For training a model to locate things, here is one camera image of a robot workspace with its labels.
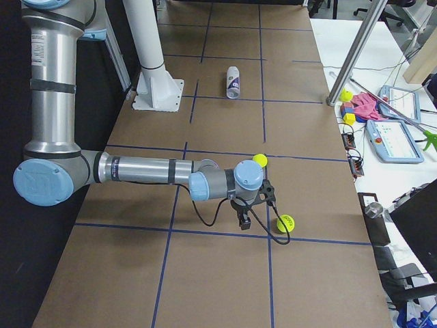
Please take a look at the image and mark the aluminium frame post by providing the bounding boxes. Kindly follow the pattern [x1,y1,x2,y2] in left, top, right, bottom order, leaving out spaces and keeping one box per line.
[326,0,388,107]

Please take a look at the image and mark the far teach pendant tablet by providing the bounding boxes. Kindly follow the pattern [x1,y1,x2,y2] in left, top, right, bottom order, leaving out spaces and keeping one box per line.
[378,85,421,122]

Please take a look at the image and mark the pink cloth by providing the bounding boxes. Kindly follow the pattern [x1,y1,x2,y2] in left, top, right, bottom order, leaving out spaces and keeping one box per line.
[352,92,384,121]

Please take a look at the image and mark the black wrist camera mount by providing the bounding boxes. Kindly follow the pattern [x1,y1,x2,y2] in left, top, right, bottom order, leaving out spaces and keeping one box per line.
[252,179,276,207]

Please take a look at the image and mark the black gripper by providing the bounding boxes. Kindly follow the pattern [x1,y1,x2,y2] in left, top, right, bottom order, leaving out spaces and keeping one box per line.
[231,200,251,230]

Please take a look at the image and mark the white mounting post with base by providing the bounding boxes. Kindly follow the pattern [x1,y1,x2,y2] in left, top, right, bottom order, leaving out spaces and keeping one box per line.
[123,0,184,112]

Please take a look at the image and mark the black electronics box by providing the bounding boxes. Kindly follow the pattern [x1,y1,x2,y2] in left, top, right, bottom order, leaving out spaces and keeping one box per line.
[348,156,365,178]
[341,133,356,150]

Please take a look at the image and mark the blue cube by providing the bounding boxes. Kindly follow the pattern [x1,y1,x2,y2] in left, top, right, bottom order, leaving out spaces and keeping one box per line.
[355,115,367,123]

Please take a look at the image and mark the red cube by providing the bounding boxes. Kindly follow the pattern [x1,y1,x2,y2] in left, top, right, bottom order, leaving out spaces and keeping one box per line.
[340,103,354,117]

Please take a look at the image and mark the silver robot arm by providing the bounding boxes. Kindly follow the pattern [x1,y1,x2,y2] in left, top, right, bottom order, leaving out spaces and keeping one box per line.
[13,1,274,230]

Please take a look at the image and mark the reacher grabber tool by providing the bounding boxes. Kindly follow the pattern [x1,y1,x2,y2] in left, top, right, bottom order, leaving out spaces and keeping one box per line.
[347,77,437,151]

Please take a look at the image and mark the yellow cube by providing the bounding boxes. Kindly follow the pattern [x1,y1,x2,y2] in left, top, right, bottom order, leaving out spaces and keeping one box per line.
[343,113,356,125]

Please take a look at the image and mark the near teach pendant tablet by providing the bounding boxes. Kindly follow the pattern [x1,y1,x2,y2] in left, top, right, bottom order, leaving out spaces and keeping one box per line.
[366,120,424,164]

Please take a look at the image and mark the tennis ball with black lettering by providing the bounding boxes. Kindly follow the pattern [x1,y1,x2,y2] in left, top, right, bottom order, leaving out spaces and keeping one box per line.
[276,214,295,234]

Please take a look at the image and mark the small steel cup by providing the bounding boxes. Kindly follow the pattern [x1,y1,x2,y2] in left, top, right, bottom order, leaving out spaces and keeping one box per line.
[364,202,384,219]

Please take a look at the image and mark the teach pendant tablet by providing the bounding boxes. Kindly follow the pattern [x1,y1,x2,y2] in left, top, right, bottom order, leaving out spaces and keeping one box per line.
[378,85,421,122]
[366,120,424,164]

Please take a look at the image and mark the spare tennis ball on desk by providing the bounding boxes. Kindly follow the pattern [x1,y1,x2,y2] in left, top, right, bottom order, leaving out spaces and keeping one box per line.
[339,88,354,103]

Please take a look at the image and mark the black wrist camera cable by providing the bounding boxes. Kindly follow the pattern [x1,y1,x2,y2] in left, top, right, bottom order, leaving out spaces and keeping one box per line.
[191,196,293,245]

